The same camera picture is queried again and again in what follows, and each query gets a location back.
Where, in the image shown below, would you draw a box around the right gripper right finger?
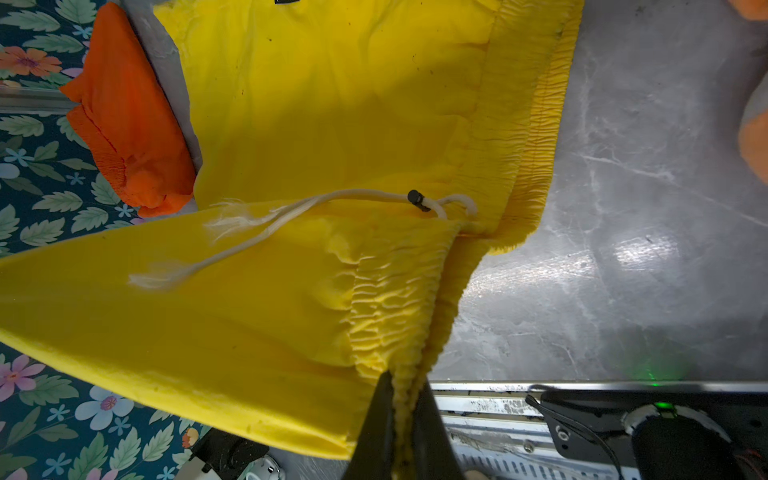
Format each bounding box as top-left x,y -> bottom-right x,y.
412,383 -> 465,480

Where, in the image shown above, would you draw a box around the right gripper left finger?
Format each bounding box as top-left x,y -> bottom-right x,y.
342,371 -> 395,480

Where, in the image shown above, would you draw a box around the yellow shorts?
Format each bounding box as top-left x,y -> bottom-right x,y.
1,1 -> 583,460

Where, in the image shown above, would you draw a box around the orange shorts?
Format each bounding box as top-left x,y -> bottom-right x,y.
60,2 -> 196,218

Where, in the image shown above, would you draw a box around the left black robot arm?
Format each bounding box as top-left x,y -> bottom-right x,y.
174,429 -> 287,480

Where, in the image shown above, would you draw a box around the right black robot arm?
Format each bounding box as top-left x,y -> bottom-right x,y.
345,374 -> 767,479

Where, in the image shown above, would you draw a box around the orange fish plush toy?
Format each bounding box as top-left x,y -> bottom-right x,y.
729,0 -> 767,184

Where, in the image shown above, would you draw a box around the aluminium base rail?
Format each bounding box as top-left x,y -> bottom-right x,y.
432,380 -> 767,479

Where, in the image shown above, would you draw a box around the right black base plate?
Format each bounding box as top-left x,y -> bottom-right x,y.
525,385 -> 767,479

